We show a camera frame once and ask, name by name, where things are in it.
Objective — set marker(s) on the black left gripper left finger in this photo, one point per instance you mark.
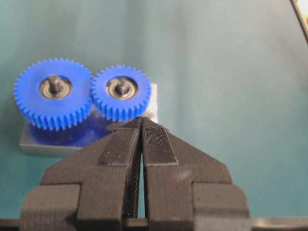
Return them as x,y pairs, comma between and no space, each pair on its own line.
92,189

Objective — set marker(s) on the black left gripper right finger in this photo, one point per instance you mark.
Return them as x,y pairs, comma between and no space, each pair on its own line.
186,189

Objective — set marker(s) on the small blue gear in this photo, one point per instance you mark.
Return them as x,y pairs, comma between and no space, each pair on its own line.
121,108

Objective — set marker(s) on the steel shaft on plate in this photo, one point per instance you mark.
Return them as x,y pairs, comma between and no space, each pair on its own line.
121,88

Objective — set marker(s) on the large blue gear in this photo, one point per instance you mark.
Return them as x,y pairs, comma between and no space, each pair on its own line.
54,114

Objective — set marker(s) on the steel shaft under large gear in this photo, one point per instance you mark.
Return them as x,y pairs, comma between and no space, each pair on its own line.
55,83

